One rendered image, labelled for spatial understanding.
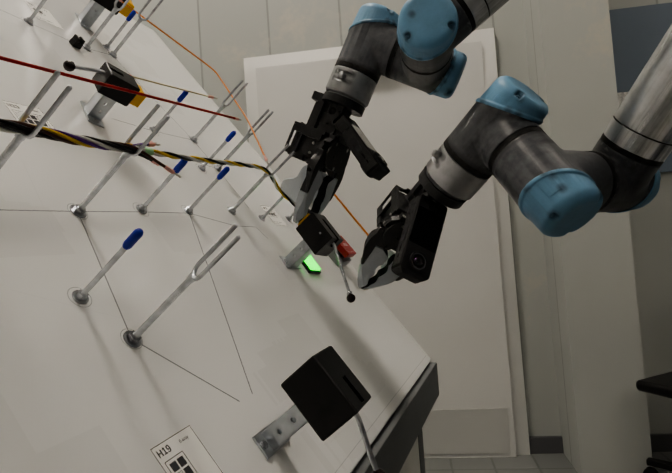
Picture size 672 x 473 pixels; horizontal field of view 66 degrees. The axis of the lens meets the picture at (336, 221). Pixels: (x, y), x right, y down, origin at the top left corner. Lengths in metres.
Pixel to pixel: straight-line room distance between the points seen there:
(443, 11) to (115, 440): 0.57
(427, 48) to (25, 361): 0.54
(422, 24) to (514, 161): 0.21
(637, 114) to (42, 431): 0.63
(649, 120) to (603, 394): 2.11
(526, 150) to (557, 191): 0.06
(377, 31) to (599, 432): 2.23
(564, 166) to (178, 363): 0.44
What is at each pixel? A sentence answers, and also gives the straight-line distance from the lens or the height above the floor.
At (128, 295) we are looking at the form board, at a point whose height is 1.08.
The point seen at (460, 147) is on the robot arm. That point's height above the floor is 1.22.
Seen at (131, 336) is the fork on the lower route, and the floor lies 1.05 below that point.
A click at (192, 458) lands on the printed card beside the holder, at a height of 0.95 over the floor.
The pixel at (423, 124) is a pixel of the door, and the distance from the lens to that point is 2.77.
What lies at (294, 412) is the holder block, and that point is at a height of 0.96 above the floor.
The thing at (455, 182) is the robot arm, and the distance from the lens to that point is 0.67.
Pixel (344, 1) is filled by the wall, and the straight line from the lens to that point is 3.06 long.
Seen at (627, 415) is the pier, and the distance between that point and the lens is 2.76.
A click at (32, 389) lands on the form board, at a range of 0.42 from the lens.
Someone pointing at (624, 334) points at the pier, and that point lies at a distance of 2.68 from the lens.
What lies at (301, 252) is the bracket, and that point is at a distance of 0.83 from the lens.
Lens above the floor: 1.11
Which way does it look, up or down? 3 degrees up
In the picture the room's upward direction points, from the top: 4 degrees counter-clockwise
